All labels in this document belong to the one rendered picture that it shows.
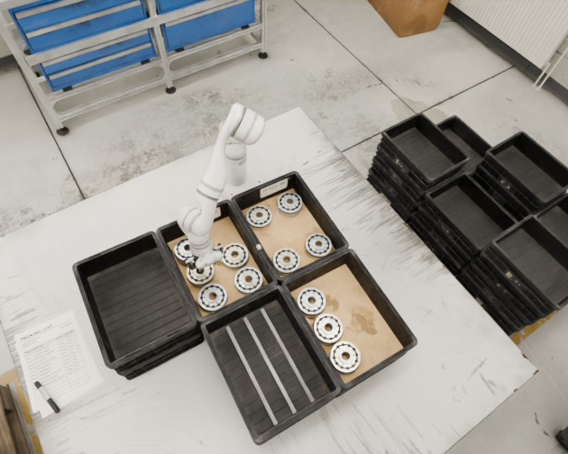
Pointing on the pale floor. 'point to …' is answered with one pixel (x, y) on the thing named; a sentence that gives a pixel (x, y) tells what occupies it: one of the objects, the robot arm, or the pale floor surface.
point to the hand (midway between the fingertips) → (206, 264)
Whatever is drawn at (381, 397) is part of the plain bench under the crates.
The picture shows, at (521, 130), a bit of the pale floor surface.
